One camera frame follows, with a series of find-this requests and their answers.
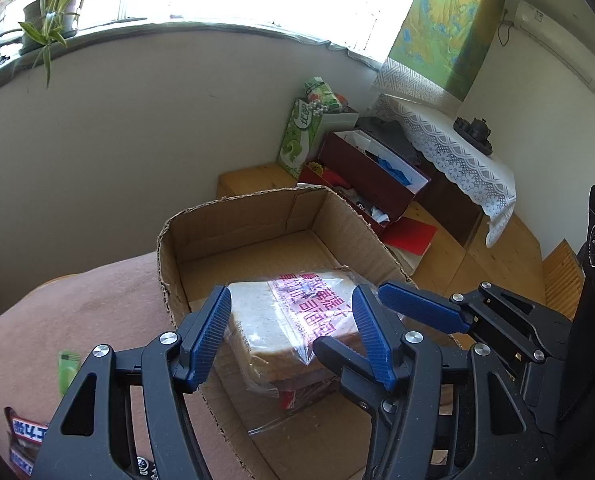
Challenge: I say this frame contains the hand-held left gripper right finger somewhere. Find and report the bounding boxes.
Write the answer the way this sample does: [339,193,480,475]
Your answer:
[311,283,569,480]

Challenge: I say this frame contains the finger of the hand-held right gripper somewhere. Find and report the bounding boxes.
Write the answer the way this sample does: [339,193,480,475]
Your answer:
[377,281,573,368]

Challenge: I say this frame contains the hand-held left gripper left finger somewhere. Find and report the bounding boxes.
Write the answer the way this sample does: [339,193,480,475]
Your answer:
[15,284,234,480]

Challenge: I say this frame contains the sliced bread packet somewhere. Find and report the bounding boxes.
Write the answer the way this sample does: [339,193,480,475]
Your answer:
[225,266,404,412]

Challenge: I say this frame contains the cardboard box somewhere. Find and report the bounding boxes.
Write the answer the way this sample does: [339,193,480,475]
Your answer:
[156,186,459,479]

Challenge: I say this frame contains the wooden slatted panel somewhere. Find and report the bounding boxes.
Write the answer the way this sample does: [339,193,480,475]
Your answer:
[542,240,586,319]

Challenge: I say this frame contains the red folder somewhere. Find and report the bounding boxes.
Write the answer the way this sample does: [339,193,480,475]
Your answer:
[385,217,439,256]

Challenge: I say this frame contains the wooden cabinet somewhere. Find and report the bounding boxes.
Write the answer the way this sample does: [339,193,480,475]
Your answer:
[407,160,484,249]

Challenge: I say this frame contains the blue plastic bag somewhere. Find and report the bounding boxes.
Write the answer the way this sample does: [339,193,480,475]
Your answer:
[377,156,413,189]

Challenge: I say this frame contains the maroon storage box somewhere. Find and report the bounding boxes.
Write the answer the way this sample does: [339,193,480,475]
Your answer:
[297,130,433,239]

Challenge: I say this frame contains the green candy packet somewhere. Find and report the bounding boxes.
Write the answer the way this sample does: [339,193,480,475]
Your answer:
[58,350,83,396]

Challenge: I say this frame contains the black snack packet white print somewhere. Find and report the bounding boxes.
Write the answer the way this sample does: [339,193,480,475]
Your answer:
[132,452,159,480]

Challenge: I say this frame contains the lace tablecloth cabinet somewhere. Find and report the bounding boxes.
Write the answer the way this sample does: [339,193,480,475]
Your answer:
[365,94,517,249]

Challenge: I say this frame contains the blue red snack packet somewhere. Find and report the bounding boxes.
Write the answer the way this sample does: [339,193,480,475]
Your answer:
[2,406,48,453]

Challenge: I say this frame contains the brown chocolate bar wrapper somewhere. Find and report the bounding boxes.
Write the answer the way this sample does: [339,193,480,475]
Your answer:
[8,447,41,479]

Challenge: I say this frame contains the green snack bag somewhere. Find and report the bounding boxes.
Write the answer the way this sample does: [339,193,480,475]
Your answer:
[302,76,346,114]

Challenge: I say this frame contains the white air conditioner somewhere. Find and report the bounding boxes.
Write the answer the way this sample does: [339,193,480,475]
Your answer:
[512,0,595,92]

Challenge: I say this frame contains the dark shallow dish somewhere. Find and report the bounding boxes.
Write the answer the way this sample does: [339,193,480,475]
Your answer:
[0,30,24,54]

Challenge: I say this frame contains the potted spider plant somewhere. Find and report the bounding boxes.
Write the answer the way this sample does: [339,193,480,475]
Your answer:
[0,0,109,92]

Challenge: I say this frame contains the air conditioner cable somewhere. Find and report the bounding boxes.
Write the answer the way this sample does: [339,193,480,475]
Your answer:
[496,7,516,49]

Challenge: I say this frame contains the landscape wall scroll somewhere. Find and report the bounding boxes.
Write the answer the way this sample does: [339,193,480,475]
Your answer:
[372,0,511,111]

